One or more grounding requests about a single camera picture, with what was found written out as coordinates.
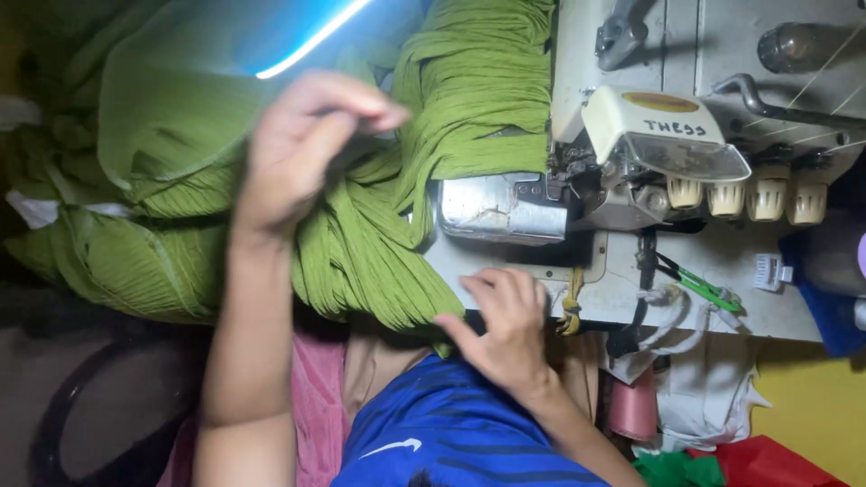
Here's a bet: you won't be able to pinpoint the person's right hand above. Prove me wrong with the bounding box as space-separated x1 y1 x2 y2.
433 267 560 401

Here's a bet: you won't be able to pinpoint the person's left hand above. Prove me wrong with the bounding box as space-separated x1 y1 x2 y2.
233 68 414 239

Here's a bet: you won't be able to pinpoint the white tube light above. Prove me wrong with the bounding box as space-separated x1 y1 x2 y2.
255 0 374 81

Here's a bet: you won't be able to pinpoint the green pleated fabric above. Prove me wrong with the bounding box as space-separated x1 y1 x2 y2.
0 0 557 358

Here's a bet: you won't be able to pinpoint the white overlock sewing machine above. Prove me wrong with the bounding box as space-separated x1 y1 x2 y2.
436 0 866 248

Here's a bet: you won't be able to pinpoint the pink cloth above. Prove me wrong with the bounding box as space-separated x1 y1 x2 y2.
156 331 351 487

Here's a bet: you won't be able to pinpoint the white fabric piece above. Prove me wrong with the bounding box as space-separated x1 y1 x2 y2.
5 188 133 231

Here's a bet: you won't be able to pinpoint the person's blue striped shirt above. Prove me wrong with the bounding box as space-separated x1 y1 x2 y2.
330 352 613 487

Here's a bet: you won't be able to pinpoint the cream tension knob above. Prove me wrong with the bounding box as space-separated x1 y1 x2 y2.
706 180 746 218
786 180 828 226
746 177 788 223
666 176 705 210

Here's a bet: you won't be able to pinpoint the white knotted cloth strip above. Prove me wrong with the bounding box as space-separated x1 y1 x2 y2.
635 284 740 357

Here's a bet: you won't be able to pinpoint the metal thread guide bar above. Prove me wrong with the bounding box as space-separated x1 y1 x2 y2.
712 73 866 133

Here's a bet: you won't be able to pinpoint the pink thread cone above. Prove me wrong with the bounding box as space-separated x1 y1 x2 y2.
606 367 659 445

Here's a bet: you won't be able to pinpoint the dark thread cone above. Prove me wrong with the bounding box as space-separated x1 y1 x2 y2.
757 22 866 74

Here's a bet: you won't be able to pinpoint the white cloth bag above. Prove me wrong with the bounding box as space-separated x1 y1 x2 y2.
609 335 773 455

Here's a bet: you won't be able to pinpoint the dark green fabric scrap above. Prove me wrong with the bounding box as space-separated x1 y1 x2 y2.
632 450 726 487

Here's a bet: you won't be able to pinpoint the blue cloth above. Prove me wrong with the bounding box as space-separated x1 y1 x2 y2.
778 229 866 358

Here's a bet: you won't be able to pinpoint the red fabric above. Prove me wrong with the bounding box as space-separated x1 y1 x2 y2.
685 435 851 487

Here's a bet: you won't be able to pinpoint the yellow cord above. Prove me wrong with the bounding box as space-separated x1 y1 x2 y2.
555 266 585 336

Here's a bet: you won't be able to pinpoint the black cable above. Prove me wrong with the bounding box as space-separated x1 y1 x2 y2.
605 226 661 358

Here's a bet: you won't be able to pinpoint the green-handled thread snips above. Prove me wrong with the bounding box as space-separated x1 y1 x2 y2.
654 253 742 314

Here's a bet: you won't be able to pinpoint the black round ring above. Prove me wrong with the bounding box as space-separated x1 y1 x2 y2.
30 330 212 487

